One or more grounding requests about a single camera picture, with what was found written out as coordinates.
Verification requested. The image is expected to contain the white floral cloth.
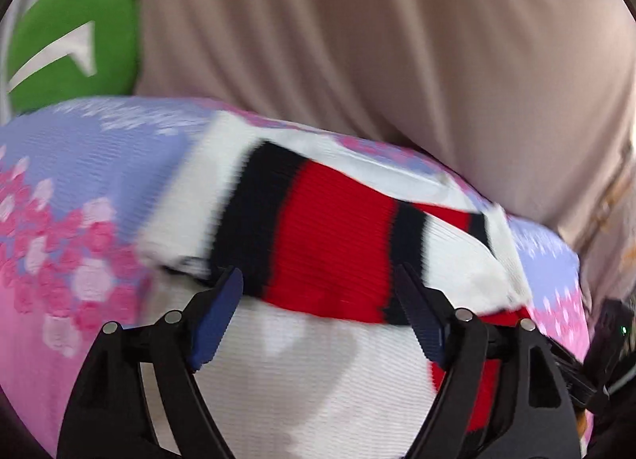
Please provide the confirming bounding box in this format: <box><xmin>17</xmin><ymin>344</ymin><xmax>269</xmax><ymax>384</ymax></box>
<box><xmin>571</xmin><ymin>131</ymin><xmax>636</xmax><ymax>301</ymax></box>

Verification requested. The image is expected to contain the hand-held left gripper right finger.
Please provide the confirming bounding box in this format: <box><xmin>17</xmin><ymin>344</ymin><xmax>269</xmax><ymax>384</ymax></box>
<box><xmin>392</xmin><ymin>263</ymin><xmax>582</xmax><ymax>459</ymax></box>

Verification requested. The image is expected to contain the green cushion white mark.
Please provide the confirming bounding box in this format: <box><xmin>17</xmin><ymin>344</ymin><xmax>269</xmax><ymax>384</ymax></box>
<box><xmin>6</xmin><ymin>0</ymin><xmax>142</xmax><ymax>114</ymax></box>

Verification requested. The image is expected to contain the beige curtain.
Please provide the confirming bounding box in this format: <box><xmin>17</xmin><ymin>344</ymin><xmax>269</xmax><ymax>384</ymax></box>
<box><xmin>60</xmin><ymin>0</ymin><xmax>636</xmax><ymax>261</ymax></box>

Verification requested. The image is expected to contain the pink blue floral bedsheet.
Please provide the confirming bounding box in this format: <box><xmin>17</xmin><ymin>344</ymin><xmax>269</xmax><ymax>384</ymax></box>
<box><xmin>0</xmin><ymin>96</ymin><xmax>597</xmax><ymax>459</ymax></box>

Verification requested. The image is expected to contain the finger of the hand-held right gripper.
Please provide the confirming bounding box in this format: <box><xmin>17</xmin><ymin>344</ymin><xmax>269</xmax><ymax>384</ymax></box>
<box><xmin>544</xmin><ymin>335</ymin><xmax>597</xmax><ymax>407</ymax></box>

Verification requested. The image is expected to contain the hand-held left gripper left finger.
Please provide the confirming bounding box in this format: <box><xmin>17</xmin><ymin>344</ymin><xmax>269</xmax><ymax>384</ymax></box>
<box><xmin>57</xmin><ymin>266</ymin><xmax>244</xmax><ymax>459</ymax></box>

